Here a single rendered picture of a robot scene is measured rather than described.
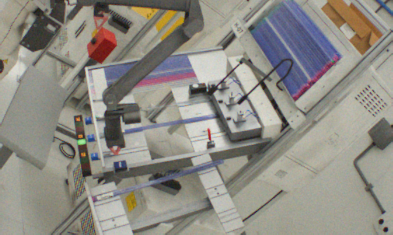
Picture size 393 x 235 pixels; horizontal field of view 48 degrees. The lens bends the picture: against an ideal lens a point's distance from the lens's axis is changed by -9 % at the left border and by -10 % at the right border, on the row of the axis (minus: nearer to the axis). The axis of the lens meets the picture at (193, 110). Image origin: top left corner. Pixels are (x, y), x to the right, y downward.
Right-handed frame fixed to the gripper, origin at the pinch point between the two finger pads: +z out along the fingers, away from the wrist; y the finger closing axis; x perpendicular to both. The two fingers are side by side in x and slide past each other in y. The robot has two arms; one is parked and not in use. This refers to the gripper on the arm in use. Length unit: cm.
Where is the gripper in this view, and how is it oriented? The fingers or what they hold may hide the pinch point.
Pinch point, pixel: (116, 152)
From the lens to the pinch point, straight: 181.9
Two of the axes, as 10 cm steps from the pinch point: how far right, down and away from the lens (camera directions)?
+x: -9.6, 1.4, -2.3
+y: -2.6, -6.4, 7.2
